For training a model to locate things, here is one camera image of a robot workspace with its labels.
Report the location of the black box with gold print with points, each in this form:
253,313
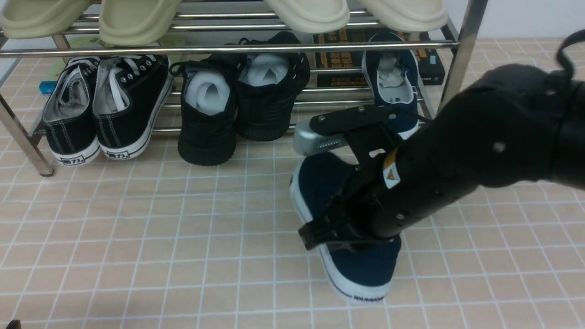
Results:
431,68

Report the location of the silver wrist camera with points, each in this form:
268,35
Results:
306,142

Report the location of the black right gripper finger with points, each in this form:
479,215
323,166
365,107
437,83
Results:
325,232

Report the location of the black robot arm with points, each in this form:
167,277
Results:
516,123

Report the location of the black knit shoe right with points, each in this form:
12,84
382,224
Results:
267,86

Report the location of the cream slipper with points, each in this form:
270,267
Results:
408,15
311,16

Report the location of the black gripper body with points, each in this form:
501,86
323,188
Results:
377,196

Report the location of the black white sneaker left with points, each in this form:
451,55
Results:
67,114

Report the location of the black white sneaker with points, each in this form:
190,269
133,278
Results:
130,91
67,114

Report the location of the stainless steel shoe rack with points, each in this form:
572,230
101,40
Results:
461,44

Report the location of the olive green slipper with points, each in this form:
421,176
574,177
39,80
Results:
31,19
136,22

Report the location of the cream slipper far right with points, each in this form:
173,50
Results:
408,15

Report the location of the black knit shoe left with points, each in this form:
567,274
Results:
208,110

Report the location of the small blue box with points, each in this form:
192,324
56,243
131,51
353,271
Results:
47,87

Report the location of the navy slip-on shoe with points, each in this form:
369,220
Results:
362,273
392,75

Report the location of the black white sneaker right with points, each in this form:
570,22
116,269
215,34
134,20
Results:
130,91

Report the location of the black knit shoe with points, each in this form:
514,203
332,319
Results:
208,110
267,86

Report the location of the olive green slipper far left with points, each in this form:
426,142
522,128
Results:
31,19

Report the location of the dark object at corner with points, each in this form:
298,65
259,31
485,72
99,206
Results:
14,324

